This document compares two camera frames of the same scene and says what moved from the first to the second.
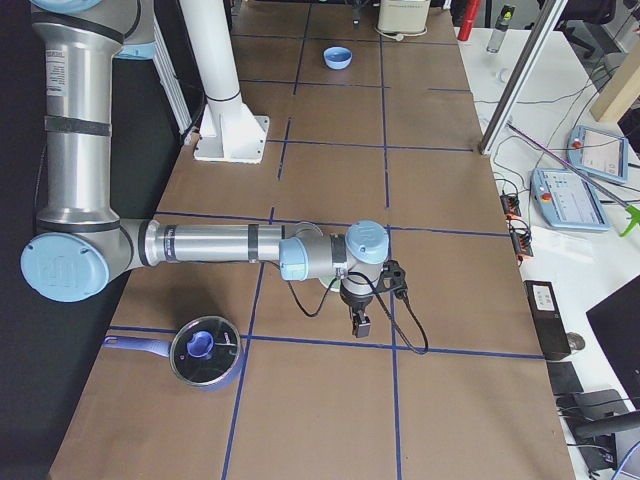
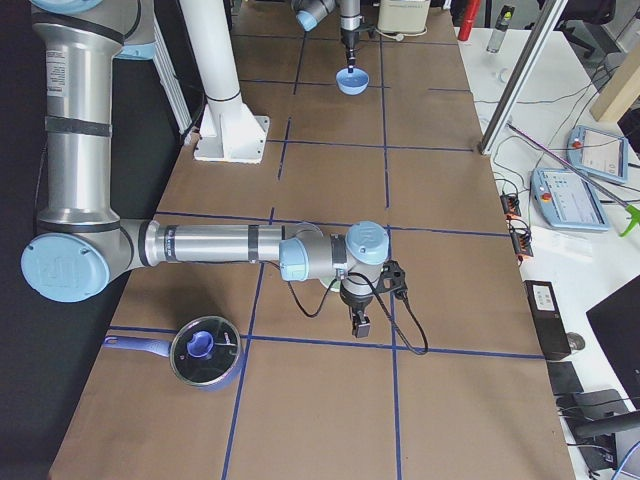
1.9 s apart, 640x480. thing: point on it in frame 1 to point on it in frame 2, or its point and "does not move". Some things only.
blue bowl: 337,57 to 352,83
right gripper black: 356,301 does not move
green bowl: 327,279 does not move
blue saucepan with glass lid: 205,353 does not move
